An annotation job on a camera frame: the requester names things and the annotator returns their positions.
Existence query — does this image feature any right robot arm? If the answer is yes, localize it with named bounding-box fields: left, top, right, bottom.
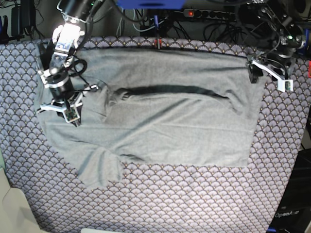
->
left=37, top=0, right=104, bottom=127

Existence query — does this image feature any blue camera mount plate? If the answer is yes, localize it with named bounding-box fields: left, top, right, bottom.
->
left=117, top=0, right=185, bottom=9

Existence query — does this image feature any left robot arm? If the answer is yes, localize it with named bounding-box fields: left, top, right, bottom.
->
left=235, top=0, right=308, bottom=83

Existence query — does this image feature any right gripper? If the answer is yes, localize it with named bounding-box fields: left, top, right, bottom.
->
left=50, top=86, right=84, bottom=127

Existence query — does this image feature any red clamp at right edge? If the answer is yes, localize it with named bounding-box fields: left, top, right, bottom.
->
left=308, top=60, right=311, bottom=78

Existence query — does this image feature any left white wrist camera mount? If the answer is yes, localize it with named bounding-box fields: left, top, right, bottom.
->
left=246, top=55, right=294, bottom=92

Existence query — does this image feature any white power strip red switch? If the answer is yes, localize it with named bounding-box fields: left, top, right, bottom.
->
left=182, top=9, right=236, bottom=21

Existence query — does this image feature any fan-patterned table cloth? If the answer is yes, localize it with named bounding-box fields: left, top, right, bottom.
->
left=0, top=42, right=311, bottom=233

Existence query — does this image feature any grey teal cable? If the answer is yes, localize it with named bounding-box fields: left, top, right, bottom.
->
left=116, top=7, right=156, bottom=37

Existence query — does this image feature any grey T-shirt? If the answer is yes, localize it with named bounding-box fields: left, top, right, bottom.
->
left=37, top=49, right=267, bottom=188

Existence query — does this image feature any red black table clamp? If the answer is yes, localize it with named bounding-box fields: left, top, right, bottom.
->
left=154, top=15, right=161, bottom=50

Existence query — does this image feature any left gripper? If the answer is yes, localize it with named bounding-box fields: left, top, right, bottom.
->
left=246, top=53, right=296, bottom=83

